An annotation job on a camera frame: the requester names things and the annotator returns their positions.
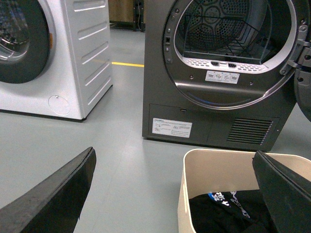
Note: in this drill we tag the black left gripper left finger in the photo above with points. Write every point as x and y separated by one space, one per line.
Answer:
55 204

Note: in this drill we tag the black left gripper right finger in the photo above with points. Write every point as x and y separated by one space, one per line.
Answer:
286 194

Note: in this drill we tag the beige plastic laundry hamper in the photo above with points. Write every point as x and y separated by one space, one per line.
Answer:
206 171

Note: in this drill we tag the black printed t-shirt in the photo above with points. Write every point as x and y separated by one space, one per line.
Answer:
231 212

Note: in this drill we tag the grey dryer door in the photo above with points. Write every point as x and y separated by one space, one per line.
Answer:
299 60

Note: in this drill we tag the grey tumble dryer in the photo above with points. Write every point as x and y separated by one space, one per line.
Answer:
248 115

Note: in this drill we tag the white warning label sticker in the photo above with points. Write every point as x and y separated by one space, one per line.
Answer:
171 127

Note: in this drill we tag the white instruction sticker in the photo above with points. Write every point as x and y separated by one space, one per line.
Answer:
222 77

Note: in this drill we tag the white washing machine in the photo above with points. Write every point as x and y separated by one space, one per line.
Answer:
55 56

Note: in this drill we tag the yellow floor tape line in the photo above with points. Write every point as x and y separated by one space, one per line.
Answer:
127 64

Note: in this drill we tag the wire drying rack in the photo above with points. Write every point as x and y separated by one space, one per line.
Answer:
224 38

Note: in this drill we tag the wooden cabinet with black frame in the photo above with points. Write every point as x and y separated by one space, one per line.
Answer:
127 14

